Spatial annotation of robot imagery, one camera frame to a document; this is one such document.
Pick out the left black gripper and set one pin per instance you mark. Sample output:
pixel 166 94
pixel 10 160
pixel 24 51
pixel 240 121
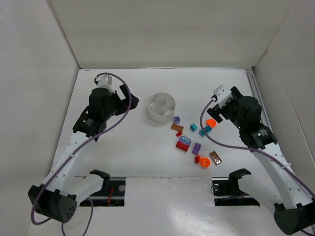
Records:
pixel 123 99

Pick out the orange round lego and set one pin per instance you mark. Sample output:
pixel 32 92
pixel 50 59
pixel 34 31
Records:
pixel 211 122

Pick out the white round divided container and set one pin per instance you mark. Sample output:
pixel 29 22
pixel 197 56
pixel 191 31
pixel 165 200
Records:
pixel 161 107

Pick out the purple printed lego brick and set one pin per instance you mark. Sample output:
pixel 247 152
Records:
pixel 185 140

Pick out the small lavender lego brick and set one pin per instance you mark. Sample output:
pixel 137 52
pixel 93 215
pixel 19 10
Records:
pixel 176 120

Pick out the red lego brick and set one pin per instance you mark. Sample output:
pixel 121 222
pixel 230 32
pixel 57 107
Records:
pixel 182 146

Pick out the teal lego brick pair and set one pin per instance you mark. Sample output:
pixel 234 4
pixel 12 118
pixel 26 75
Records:
pixel 204 131

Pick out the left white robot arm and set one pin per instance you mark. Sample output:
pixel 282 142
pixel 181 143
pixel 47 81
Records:
pixel 59 195

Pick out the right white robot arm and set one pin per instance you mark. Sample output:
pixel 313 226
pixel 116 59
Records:
pixel 293 204

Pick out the brown lego plate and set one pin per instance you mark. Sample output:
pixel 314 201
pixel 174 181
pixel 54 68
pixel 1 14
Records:
pixel 215 157

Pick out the orange round lego dish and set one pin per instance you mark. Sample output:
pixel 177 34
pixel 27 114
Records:
pixel 204 163

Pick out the tan lego plate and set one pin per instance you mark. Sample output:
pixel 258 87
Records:
pixel 177 127

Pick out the aluminium rail right side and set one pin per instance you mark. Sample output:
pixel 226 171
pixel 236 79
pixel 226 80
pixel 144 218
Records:
pixel 256 93

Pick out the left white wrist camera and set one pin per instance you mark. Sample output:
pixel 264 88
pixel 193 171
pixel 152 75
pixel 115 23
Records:
pixel 104 81

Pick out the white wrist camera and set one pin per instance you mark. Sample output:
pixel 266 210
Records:
pixel 222 95
pixel 104 81

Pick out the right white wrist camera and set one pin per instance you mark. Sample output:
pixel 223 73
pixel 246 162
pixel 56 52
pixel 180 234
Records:
pixel 222 95

